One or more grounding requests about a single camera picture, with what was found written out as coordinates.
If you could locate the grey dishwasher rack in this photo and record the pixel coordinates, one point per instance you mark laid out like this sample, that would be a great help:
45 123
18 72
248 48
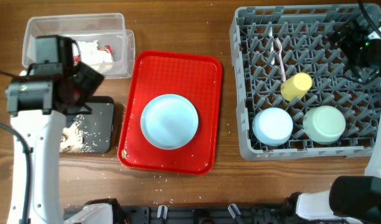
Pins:
303 31

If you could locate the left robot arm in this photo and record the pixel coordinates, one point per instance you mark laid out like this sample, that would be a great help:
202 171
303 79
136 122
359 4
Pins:
39 102

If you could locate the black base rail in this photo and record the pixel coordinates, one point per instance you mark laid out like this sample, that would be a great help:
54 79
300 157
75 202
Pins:
183 215

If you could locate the small food crumb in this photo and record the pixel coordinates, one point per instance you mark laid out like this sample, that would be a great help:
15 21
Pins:
124 154

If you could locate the clear plastic bin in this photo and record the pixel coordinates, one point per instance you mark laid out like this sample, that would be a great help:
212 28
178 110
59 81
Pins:
107 29

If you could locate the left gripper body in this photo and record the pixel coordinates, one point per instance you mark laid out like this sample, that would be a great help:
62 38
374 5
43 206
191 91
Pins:
88 82

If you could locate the mint green bowl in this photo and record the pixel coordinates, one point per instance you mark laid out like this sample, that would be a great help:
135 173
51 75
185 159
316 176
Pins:
324 124

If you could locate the black plastic bin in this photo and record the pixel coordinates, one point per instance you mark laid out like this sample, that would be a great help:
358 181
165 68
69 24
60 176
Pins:
92 131

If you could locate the white plastic fork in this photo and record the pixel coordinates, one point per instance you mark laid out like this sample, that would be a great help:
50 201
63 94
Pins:
271 47

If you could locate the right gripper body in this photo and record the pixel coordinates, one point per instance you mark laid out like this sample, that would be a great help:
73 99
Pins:
343 42

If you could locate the white plastic spoon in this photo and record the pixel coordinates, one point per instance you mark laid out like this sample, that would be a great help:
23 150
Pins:
282 67

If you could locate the brown food scrap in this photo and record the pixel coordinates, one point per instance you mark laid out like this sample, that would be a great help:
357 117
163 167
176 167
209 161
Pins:
67 138

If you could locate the white napkin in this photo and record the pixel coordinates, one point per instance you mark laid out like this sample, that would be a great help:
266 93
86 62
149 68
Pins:
99 58

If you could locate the red serving tray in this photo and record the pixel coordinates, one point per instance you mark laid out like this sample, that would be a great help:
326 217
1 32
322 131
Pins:
195 77

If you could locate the yellow plastic cup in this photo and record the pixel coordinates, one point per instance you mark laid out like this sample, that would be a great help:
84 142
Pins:
298 85

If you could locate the light blue bowl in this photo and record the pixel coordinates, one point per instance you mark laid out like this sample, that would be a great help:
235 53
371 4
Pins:
272 126

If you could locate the light blue plate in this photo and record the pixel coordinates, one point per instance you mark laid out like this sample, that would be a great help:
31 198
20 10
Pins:
169 121

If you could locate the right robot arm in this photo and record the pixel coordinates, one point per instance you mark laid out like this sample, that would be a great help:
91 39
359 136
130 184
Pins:
351 198

